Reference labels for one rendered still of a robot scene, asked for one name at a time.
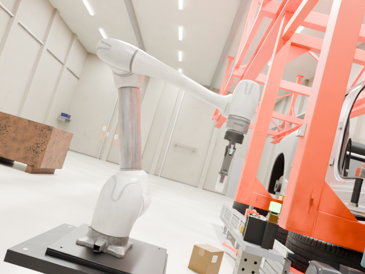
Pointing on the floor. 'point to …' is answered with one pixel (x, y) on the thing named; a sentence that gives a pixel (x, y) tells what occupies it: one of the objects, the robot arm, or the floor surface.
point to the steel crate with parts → (33, 144)
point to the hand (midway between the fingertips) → (220, 182)
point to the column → (246, 263)
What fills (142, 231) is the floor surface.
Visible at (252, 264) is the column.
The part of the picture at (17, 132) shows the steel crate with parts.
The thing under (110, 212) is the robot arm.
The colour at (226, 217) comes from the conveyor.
